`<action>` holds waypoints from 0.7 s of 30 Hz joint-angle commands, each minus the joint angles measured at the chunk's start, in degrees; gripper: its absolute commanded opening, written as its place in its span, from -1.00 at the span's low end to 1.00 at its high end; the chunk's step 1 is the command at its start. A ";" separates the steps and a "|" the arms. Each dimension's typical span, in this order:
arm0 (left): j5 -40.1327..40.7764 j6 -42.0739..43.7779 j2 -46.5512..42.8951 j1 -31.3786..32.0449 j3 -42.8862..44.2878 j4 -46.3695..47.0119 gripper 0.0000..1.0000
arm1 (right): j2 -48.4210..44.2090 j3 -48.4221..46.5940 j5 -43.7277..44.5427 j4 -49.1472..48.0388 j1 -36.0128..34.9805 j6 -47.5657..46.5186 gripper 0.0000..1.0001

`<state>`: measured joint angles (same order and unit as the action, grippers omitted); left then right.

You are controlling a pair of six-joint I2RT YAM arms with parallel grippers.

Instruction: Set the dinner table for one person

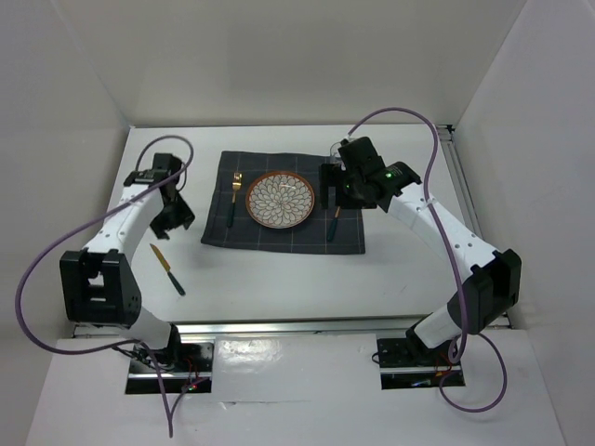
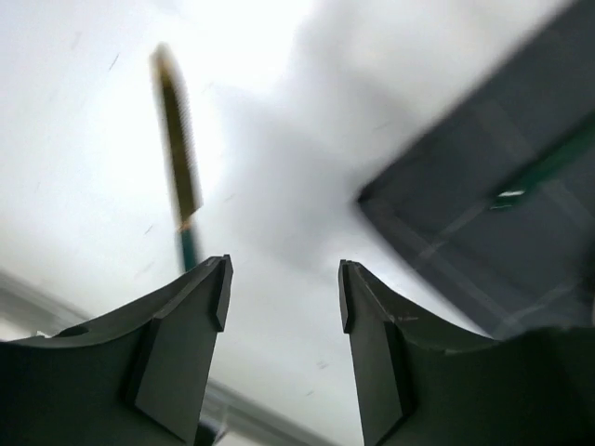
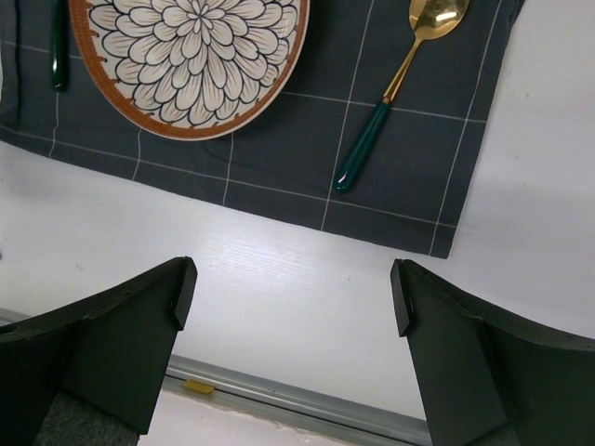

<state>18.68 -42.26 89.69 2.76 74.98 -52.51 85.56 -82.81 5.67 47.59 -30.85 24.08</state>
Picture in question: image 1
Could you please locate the gold knife green handle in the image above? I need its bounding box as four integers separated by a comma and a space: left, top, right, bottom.
150, 243, 186, 296

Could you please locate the dark grey checked cloth napkin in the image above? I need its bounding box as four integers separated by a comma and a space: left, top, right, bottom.
201, 151, 365, 256

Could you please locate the floral patterned ceramic plate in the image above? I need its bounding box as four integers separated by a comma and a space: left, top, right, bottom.
245, 171, 315, 230

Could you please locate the gold fork green handle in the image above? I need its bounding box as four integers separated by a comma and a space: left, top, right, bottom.
226, 172, 243, 229

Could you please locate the clear drinking glass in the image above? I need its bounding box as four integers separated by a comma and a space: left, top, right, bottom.
329, 138, 349, 164

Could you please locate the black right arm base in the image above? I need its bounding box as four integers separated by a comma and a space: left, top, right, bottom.
371, 338, 453, 368

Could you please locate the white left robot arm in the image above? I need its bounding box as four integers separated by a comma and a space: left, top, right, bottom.
59, 153, 194, 371

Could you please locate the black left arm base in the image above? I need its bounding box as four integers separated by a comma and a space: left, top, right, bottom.
111, 337, 216, 378

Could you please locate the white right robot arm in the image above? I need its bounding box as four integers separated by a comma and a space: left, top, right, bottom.
162, 137, 521, 364

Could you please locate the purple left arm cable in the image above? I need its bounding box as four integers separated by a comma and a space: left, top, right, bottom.
15, 135, 195, 438

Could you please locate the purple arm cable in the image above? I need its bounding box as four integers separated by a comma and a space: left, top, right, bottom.
346, 106, 508, 413
15, 135, 195, 438

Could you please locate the aluminium front table rail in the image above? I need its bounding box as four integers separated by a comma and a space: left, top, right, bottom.
73, 312, 513, 338

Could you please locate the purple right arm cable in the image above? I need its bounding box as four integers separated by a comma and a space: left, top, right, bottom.
346, 106, 508, 413

